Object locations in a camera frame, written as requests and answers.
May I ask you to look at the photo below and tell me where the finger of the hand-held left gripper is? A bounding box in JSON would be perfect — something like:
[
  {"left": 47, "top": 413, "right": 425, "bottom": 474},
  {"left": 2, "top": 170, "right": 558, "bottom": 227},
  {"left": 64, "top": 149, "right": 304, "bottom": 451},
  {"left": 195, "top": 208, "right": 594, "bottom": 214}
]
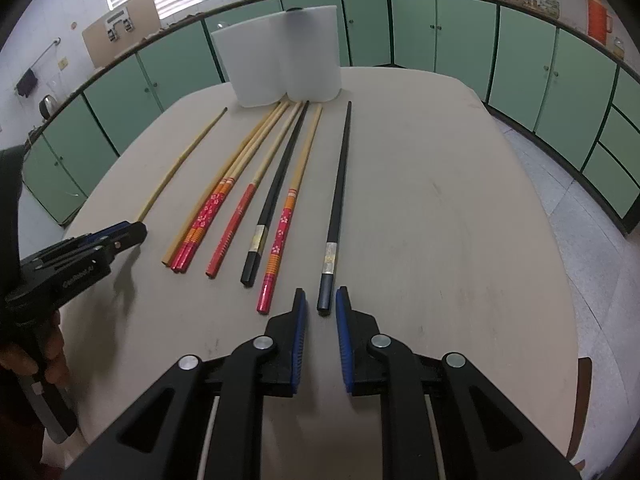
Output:
[
  {"left": 35, "top": 222, "right": 132, "bottom": 261},
  {"left": 97, "top": 221, "right": 149, "bottom": 264}
]

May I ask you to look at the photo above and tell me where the translucent white cup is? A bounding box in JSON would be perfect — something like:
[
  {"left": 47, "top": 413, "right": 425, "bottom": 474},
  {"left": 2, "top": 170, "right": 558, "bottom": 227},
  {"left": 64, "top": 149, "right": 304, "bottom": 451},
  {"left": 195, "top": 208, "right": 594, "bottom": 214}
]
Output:
[
  {"left": 282, "top": 5, "right": 344, "bottom": 103},
  {"left": 210, "top": 15, "right": 292, "bottom": 109}
]

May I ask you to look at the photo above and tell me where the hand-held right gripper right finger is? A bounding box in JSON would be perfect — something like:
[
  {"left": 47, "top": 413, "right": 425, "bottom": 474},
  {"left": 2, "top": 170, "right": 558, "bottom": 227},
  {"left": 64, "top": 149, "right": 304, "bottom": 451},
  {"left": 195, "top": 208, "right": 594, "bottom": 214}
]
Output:
[{"left": 335, "top": 286, "right": 583, "bottom": 480}]

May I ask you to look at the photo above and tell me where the plain bamboo chopstick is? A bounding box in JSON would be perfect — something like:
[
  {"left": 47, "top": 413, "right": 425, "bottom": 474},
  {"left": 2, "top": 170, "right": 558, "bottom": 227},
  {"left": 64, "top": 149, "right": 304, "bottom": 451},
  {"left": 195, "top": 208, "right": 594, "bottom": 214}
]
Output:
[
  {"left": 160, "top": 102, "right": 288, "bottom": 267},
  {"left": 136, "top": 106, "right": 230, "bottom": 223}
]

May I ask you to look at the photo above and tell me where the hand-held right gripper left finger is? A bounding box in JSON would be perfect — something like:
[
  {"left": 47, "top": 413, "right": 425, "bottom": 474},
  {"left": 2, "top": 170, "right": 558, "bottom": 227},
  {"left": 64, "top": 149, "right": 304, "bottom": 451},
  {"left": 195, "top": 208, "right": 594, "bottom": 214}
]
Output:
[{"left": 60, "top": 287, "right": 307, "bottom": 480}]

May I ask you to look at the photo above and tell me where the red floral chopstick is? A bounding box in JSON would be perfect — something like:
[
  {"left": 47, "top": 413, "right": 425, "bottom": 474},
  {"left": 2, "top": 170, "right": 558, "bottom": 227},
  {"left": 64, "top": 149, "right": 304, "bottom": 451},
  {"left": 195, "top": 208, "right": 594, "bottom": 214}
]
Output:
[
  {"left": 170, "top": 102, "right": 292, "bottom": 272},
  {"left": 256, "top": 104, "right": 324, "bottom": 316},
  {"left": 177, "top": 102, "right": 301, "bottom": 275}
]

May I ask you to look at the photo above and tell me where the person's left hand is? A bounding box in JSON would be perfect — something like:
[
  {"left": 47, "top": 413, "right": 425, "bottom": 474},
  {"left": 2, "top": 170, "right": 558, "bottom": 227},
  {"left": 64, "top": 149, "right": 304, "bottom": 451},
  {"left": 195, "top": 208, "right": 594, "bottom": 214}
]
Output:
[{"left": 0, "top": 309, "right": 71, "bottom": 387}]

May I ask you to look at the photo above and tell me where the row of green base cabinets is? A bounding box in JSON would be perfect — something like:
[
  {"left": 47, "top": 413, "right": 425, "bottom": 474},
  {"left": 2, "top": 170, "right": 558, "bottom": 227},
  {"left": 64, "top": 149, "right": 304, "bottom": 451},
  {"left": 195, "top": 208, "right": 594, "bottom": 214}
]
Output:
[{"left": 22, "top": 0, "right": 640, "bottom": 233}]

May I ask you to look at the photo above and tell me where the cardboard box on counter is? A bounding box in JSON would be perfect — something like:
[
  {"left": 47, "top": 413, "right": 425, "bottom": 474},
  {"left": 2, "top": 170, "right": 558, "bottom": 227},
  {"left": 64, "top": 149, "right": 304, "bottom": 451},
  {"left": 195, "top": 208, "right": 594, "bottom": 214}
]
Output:
[{"left": 81, "top": 0, "right": 160, "bottom": 68}]

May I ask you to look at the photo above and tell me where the red dotted chopstick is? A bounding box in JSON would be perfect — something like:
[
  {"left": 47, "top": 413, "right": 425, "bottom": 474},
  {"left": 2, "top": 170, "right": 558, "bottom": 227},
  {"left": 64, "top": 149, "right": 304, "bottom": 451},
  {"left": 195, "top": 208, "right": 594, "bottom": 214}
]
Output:
[{"left": 205, "top": 102, "right": 305, "bottom": 278}]

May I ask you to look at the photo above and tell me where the orange thermos jug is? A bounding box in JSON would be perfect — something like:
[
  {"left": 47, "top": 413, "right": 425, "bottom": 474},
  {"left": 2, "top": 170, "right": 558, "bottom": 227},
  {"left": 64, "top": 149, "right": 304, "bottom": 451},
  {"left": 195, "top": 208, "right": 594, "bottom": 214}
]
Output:
[{"left": 587, "top": 0, "right": 614, "bottom": 43}]

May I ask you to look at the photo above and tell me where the black chopstick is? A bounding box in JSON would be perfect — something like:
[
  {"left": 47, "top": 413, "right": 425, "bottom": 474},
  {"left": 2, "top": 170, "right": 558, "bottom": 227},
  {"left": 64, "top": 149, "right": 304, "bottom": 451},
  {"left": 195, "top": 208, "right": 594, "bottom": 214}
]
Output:
[
  {"left": 317, "top": 101, "right": 353, "bottom": 317},
  {"left": 240, "top": 101, "right": 311, "bottom": 288}
]

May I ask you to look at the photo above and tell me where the black hanging cloth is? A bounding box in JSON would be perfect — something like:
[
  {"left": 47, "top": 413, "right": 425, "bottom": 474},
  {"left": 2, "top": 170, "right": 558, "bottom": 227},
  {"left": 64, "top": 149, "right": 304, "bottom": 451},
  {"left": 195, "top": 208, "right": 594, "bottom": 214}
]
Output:
[{"left": 15, "top": 70, "right": 38, "bottom": 97}]

